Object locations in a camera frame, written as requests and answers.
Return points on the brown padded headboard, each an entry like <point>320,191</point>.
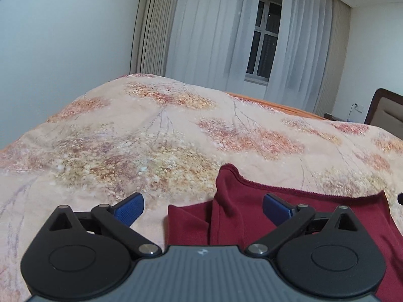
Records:
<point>385,110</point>

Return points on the window with white frame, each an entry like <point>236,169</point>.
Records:
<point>264,37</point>

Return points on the orange bed sheet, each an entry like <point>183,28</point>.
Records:
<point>277,105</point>

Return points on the floral printed duvet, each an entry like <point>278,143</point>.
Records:
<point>141,144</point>

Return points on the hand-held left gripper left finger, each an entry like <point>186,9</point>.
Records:
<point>129,209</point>

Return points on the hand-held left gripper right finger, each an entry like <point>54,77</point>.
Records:
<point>277,209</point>

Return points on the sheer white curtain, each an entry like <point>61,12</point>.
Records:
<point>214,31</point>
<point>299,44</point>

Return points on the white wall socket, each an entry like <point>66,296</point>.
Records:
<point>359,108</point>

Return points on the maroon long-sleeved sweater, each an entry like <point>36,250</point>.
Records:
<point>245,214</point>

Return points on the beige curtain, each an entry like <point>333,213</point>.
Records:
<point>337,63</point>
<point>151,25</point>

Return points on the dark wooden nightstand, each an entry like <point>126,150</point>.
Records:
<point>333,116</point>

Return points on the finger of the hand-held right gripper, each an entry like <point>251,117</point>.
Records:
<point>401,198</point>

